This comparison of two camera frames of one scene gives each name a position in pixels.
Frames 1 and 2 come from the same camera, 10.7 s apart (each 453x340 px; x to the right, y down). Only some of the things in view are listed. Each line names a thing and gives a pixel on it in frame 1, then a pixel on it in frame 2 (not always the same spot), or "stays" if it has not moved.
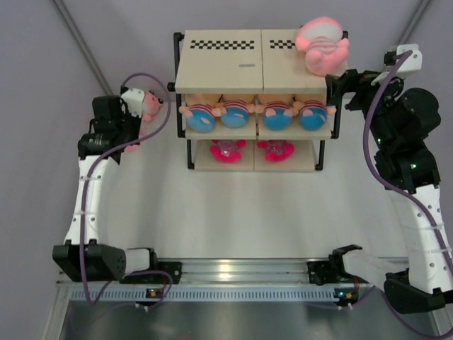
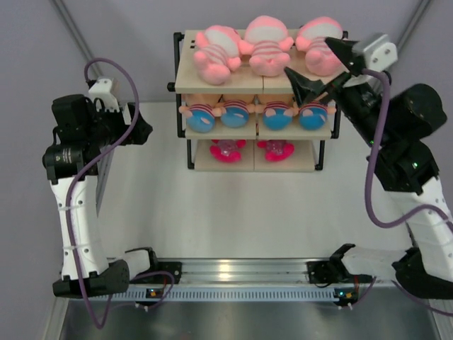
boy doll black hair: [313, 110] stays
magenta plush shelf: [277, 149] stays
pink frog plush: [322, 40] stays
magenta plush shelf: [227, 151] stays
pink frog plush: [151, 103] -> [218, 47]
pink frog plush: [134, 147] -> [266, 40]
